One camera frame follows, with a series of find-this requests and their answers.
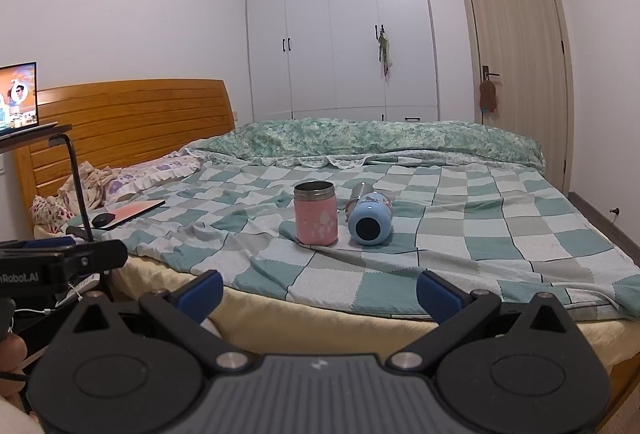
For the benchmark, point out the purple floral pillow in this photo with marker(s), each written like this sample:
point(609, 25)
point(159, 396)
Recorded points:
point(145, 174)

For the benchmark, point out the checkered green white blanket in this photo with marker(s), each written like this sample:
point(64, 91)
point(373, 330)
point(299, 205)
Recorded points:
point(475, 234)

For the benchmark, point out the open laptop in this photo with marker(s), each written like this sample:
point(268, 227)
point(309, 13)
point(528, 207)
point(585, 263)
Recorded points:
point(17, 96)

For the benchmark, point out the brown hanging cloth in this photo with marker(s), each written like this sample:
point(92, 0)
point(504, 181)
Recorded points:
point(488, 96)

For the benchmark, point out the blue thermos bottle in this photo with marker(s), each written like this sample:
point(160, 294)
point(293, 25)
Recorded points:
point(369, 224)

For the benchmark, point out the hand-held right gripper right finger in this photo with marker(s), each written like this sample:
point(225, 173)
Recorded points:
point(439, 296)

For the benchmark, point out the white wardrobe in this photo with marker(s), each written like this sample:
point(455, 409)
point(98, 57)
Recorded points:
point(340, 38)

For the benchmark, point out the beige wooden door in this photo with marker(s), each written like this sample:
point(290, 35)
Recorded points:
point(520, 63)

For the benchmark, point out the floral cloth pile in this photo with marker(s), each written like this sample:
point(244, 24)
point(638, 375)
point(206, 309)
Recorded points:
point(65, 201)

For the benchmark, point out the wooden bed headboard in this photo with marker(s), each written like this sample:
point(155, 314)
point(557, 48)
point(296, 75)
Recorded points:
point(135, 113)

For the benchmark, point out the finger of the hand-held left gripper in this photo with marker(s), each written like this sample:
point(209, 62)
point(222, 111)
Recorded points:
point(102, 255)
point(52, 242)

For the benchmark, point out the black computer mouse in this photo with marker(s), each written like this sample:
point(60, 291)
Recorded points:
point(102, 220)

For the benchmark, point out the yellow bed sheet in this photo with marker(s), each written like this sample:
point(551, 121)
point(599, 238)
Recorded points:
point(320, 319)

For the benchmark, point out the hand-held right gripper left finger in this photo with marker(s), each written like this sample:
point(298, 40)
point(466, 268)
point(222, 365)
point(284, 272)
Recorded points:
point(202, 292)

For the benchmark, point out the pink cup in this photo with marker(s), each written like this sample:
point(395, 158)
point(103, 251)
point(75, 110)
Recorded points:
point(315, 219)

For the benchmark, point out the green hanging ornament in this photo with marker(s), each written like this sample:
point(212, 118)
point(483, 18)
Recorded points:
point(385, 51)

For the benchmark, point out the person's left hand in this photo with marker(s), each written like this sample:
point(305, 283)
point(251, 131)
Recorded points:
point(10, 351)

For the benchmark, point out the black bedside stand table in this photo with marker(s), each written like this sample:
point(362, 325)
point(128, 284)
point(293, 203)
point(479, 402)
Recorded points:
point(75, 174)

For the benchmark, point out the red mouse pad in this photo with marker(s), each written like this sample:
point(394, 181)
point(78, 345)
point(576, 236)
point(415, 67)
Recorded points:
point(135, 210)

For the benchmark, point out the green floral quilt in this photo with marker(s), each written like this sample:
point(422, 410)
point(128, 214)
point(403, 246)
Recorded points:
point(360, 136)

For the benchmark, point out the wooden bed side rail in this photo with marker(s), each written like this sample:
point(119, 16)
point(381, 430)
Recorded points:
point(625, 394)

